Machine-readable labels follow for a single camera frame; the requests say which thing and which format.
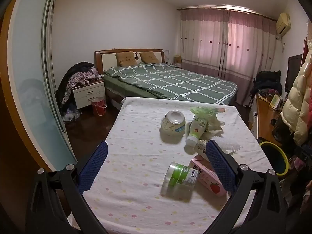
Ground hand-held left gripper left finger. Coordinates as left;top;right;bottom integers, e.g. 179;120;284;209
26;141;109;234

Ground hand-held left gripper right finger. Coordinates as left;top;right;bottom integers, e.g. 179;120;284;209
205;140;285;234

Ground pink strawberry drink carton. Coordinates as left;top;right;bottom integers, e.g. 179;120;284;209
190;160;227;197

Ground small white brown carton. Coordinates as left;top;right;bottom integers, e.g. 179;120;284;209
194;140;210;158

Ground white tissue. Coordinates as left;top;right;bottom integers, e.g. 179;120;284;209
207;113;226;139

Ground green white plastic bottle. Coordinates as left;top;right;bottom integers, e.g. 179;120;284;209
186;116;209;147

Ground clear jar with green label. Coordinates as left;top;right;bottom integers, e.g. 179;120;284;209
161;161;198;197

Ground yellow-rimmed trash bin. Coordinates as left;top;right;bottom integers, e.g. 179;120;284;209
258;140;289;176

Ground green plastic bag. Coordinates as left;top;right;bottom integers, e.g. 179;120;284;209
191;105;226;118

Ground white bowl-shaped cup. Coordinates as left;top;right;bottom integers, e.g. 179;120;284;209
160;110;186;138

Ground white dotted tablecloth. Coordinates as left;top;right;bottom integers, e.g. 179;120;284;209
67;97;273;234

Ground clear plastic bag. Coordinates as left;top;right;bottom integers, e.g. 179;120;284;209
62;107;81;122

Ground red bucket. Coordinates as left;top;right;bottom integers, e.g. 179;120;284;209
91;97;107;116

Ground wooden desk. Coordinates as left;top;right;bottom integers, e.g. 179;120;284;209
255;94;283;142

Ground white nightstand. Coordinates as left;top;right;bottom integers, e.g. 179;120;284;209
73;79;106;110

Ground green book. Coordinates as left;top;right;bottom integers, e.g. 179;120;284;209
269;94;281;109

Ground dark jacket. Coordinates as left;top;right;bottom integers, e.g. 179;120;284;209
56;62;94;108

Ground dark clothes pile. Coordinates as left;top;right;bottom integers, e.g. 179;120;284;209
251;71;283;98

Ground green plaid blanket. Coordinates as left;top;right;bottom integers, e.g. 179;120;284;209
104;63;238;105

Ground frosted glass sliding door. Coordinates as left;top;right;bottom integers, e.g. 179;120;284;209
7;0;78;171

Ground cream puffer jacket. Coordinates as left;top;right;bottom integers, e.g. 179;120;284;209
280;38;312;137

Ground wooden bed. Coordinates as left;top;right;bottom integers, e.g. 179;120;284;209
94;49;238;106

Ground brown pillow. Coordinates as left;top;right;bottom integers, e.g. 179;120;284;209
139;51;160;64
115;52;137;67

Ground pink white curtain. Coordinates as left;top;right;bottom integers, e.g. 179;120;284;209
179;8;278;105

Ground black television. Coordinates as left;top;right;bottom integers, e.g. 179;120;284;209
285;54;304;94

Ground beige air conditioner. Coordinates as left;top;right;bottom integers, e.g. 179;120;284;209
276;13;291;36

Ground curtain rod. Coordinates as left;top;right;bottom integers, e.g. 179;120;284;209
177;6;278;21

